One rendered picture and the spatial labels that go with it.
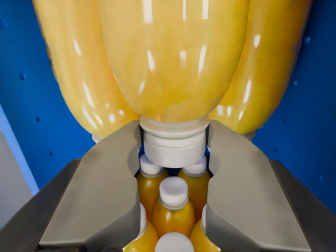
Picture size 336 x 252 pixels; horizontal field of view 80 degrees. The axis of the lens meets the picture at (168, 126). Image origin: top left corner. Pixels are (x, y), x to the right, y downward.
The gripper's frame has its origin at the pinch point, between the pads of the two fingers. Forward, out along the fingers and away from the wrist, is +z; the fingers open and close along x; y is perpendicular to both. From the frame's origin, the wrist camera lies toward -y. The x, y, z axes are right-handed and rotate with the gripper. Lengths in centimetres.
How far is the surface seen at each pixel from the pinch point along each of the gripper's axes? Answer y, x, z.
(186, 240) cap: 14.2, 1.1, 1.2
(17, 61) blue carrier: -2.7, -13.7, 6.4
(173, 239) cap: 14.3, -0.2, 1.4
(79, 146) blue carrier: 9.1, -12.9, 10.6
